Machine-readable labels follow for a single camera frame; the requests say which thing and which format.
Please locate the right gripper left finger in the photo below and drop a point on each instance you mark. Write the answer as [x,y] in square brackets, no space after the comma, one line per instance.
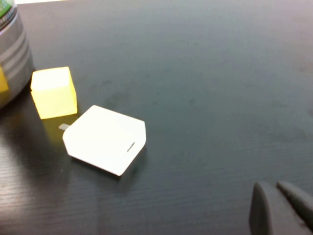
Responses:
[269,213]

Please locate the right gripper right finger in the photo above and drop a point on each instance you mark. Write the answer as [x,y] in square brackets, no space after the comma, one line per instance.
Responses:
[300,200]

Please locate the white plug charger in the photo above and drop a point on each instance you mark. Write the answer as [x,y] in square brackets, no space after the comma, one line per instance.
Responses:
[105,139]

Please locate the yellow foam cube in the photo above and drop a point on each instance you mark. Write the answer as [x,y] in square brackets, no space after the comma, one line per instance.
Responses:
[55,95]

